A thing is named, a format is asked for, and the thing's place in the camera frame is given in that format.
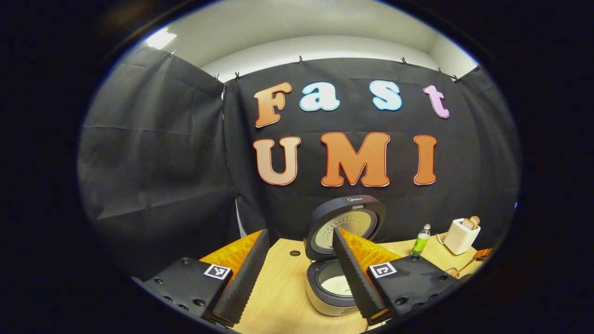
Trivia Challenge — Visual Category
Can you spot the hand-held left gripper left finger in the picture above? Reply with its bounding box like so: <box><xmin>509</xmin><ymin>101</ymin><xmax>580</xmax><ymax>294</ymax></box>
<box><xmin>131</xmin><ymin>229</ymin><xmax>271</xmax><ymax>328</ymax></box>

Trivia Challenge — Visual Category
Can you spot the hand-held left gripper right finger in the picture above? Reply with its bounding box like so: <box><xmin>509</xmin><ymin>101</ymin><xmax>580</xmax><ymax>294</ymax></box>
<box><xmin>331</xmin><ymin>226</ymin><xmax>460</xmax><ymax>326</ymax></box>

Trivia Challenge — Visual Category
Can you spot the white rice heap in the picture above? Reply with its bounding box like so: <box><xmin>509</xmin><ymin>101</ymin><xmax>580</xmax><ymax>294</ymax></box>
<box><xmin>321</xmin><ymin>275</ymin><xmax>353</xmax><ymax>297</ymax></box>

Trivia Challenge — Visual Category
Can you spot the black rice cooker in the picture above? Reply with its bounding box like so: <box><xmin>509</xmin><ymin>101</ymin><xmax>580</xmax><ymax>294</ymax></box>
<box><xmin>304</xmin><ymin>195</ymin><xmax>387</xmax><ymax>317</ymax></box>

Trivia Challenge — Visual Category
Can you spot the white toaster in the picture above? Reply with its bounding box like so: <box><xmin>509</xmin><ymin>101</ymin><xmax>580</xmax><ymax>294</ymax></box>
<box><xmin>443</xmin><ymin>218</ymin><xmax>481</xmax><ymax>256</ymax></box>

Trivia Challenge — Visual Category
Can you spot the small green drink bottle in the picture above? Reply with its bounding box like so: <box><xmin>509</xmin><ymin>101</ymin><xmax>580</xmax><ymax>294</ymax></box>
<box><xmin>411</xmin><ymin>224</ymin><xmax>431</xmax><ymax>256</ymax></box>

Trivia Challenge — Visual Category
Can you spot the black backdrop cloth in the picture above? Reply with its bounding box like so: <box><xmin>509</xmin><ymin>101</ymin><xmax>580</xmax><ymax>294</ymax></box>
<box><xmin>77</xmin><ymin>44</ymin><xmax>520</xmax><ymax>281</ymax></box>

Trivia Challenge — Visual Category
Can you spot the ceiling light panel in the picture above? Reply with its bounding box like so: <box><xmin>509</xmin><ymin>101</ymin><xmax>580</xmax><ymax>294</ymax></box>
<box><xmin>145</xmin><ymin>28</ymin><xmax>178</xmax><ymax>50</ymax></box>

